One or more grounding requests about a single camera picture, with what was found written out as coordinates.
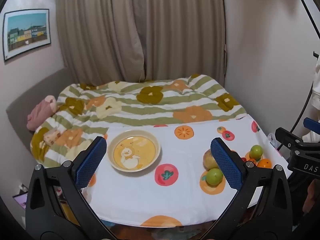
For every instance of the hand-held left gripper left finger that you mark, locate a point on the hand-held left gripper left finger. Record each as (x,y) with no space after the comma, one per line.
(91,163)

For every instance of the large orange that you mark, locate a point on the large orange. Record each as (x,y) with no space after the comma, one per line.
(264,163)

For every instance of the tablet screen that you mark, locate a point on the tablet screen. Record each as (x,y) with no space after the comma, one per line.
(20,201)

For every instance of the pink plush toy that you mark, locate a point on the pink plush toy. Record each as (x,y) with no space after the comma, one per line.
(41,112)

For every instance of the grey padded headboard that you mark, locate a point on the grey padded headboard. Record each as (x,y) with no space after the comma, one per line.
(25,97)

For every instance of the beige curtain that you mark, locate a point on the beige curtain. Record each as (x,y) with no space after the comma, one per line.
(140,30)

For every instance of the cream plate with duck print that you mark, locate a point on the cream plate with duck print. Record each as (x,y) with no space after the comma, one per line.
(135,152)

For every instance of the framed wall poster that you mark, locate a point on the framed wall poster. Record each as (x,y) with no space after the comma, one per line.
(27,33)

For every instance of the striped floral blanket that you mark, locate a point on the striped floral blanket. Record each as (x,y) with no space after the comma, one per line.
(150,105)

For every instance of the white fruit-print tablecloth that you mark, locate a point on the white fruit-print tablecloth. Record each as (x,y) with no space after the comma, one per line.
(155,200)

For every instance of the small orange tangerine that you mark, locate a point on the small orange tangerine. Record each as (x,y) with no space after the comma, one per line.
(251,161)

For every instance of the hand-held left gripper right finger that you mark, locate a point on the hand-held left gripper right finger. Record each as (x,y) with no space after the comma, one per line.
(226,165)

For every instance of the small green apple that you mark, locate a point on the small green apple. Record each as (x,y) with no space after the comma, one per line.
(256,152)
(214,176)

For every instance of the small pink packet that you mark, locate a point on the small pink packet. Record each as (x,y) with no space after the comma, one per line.
(52,136)

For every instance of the large yellow-red apple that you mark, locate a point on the large yellow-red apple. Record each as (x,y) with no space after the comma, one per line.
(208,160)

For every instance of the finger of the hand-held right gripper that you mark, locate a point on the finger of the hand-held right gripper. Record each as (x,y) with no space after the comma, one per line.
(312,124)
(287,136)

